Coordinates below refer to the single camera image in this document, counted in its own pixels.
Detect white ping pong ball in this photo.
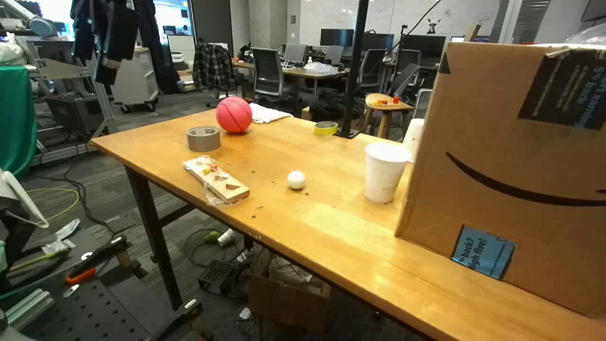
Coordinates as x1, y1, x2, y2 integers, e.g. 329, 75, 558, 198
285, 168, 306, 191

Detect pink ribbed rubber ball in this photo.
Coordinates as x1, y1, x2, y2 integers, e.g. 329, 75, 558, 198
213, 94, 253, 136

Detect plain white paper cup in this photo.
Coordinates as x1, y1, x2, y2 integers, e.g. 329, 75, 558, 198
363, 141, 412, 204

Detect white paper sheet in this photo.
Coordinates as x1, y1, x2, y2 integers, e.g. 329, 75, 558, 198
247, 102, 293, 124

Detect wooden shape puzzle board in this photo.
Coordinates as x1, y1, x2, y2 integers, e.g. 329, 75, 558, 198
181, 153, 251, 204

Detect round wooden stool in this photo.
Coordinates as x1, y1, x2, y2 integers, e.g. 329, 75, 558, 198
361, 90, 414, 139

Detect grey mesh office chair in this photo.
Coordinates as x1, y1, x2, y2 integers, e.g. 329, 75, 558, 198
251, 47, 285, 98

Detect black vertical pole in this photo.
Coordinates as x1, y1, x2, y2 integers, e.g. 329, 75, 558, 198
338, 0, 371, 139

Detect small brown cardboard box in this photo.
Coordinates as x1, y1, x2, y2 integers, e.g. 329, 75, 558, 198
246, 263, 333, 337

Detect black computer monitor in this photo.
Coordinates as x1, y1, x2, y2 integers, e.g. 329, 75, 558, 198
318, 26, 355, 49

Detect plaid shirt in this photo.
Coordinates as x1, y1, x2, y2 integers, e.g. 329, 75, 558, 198
191, 39, 236, 96

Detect white rolling cabinet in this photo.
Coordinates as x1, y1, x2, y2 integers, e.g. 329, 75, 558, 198
111, 45, 158, 113

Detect large cardboard shipping box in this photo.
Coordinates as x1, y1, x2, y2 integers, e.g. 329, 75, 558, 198
393, 39, 606, 318

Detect dark hanging jackets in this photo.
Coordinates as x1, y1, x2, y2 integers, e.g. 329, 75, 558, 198
69, 0, 181, 94

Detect black perforated metal plate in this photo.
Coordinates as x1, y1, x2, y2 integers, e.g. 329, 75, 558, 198
24, 280, 153, 341

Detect green cloth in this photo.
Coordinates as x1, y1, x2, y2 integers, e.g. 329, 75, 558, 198
0, 64, 37, 177

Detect grey duct tape roll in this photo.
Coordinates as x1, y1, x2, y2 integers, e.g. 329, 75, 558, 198
185, 124, 223, 153

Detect black metal table frame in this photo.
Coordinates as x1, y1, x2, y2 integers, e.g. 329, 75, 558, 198
121, 166, 204, 323

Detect orange handled pliers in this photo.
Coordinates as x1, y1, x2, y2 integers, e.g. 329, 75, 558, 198
64, 266, 100, 287

